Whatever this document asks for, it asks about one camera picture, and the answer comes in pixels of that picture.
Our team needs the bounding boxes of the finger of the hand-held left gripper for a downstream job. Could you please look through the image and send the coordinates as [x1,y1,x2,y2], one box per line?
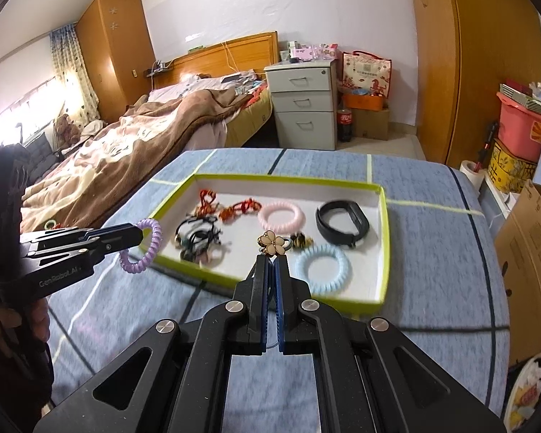
[83,223,145,242]
[97,238,142,262]

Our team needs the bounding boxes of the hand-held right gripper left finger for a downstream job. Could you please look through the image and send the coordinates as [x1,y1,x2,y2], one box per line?
[32,254,271,433]

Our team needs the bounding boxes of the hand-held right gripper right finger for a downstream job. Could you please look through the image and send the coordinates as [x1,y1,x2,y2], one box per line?
[273,255,508,433]

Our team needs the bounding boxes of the purple spiral hair tie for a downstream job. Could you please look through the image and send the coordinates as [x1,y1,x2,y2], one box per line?
[118,219,163,275]

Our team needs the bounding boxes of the white tray with green rim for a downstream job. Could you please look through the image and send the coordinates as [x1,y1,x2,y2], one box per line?
[150,172,391,313]

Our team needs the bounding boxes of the cream flower hair tie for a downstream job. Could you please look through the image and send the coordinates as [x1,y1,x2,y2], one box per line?
[257,231,294,257]

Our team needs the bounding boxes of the black hair tie with bead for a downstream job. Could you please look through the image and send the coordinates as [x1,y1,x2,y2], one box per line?
[175,215,221,253]

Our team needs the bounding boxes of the pink spiral hair tie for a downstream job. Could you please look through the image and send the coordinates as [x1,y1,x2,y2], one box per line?
[258,201,305,234]

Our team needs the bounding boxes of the person's left hand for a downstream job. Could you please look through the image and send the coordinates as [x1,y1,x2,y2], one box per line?
[0,300,50,344]

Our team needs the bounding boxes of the brown blanket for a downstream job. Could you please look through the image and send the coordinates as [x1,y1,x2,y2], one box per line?
[20,88,258,235]

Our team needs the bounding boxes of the black wristband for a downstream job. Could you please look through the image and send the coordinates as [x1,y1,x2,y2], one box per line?
[316,200,371,249]

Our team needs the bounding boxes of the grey cushion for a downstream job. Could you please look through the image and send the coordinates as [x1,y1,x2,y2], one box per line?
[22,131,64,183]

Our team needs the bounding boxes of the brown teddy bear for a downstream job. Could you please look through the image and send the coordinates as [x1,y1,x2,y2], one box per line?
[54,115,82,145]

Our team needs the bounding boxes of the blue checked tablecloth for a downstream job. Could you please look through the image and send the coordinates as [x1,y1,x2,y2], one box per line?
[45,146,510,433]

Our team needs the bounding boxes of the floral curtain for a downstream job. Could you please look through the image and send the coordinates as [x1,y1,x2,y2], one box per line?
[49,25,101,122]

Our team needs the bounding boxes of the orange wooden wardrobe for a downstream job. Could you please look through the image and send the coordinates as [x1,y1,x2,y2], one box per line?
[75,0,156,123]

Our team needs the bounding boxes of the cola bottle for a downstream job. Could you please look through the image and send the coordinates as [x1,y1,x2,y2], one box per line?
[337,108,355,143]

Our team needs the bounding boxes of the grey drawer cabinet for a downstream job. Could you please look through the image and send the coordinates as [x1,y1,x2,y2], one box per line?
[264,60,339,150]

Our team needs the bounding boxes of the small cardboard box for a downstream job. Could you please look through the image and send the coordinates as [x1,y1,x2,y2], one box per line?
[352,108,391,140]

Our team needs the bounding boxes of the wooden bed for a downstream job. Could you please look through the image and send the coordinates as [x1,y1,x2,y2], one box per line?
[20,31,280,235]

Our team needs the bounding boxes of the orange box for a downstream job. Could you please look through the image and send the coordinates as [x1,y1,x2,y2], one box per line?
[343,93,385,111]

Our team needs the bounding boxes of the white paper roll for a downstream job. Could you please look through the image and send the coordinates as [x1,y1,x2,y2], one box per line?
[460,159,485,190]

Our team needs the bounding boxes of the red patterned gift bag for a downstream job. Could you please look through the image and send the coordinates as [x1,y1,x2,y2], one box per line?
[340,51,393,100]

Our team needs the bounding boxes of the large cardboard box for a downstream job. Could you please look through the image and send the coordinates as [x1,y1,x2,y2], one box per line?
[493,179,541,366]

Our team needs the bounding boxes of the printed round plate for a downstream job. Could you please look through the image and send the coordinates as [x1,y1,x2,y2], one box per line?
[502,352,541,425]

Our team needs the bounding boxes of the pink boxes on cabinet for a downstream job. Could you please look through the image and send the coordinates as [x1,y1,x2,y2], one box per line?
[282,41,339,64]

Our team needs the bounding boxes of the red black air pump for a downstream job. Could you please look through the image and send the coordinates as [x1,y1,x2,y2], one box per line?
[475,121,500,172]

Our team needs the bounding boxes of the yellow floral box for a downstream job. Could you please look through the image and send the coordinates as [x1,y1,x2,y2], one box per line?
[487,140,539,192]

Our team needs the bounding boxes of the pink plastic bin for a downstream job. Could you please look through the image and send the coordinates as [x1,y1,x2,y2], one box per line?
[497,92,541,163]

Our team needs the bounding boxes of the large wooden closet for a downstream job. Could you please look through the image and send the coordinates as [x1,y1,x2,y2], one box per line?
[408,0,541,170]

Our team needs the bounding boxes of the striped boxes in bin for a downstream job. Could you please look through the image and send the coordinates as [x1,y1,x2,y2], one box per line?
[500,82,541,113]

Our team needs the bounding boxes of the light blue spiral hair tie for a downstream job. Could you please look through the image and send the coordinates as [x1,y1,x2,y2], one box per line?
[294,244,349,299]

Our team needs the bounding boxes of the pale hair tie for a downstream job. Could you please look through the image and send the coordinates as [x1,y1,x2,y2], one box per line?
[194,246,233,268]

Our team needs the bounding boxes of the red knot hair tie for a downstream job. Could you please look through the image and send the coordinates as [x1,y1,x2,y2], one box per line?
[219,197,262,223]
[197,188,220,214]

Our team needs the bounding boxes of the bedside wall shelf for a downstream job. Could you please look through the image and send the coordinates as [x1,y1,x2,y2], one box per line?
[144,61,174,77]

